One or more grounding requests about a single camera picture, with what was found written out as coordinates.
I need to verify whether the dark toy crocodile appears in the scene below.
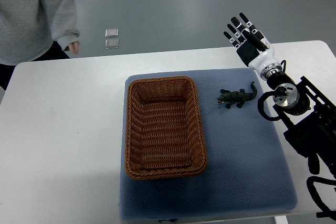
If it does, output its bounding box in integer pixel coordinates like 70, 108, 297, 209
216, 81, 257, 109

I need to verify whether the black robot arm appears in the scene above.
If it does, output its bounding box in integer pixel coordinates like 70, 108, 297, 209
257, 71, 335, 220

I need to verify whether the blue padded mat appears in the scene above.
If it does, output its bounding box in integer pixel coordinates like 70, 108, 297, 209
119, 68, 297, 221

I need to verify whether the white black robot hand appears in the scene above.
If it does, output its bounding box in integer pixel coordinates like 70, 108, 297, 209
223, 13, 284, 80

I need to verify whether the person in grey sweater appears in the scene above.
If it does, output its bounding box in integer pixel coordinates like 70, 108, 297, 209
1, 0, 80, 90

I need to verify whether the black cable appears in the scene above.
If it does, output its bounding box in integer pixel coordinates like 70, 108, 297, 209
257, 90, 283, 121

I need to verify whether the brown wicker basket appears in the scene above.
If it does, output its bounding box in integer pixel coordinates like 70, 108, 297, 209
124, 76, 208, 180

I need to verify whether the upper silver floor plate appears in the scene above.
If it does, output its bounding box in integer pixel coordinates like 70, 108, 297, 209
105, 28, 119, 38

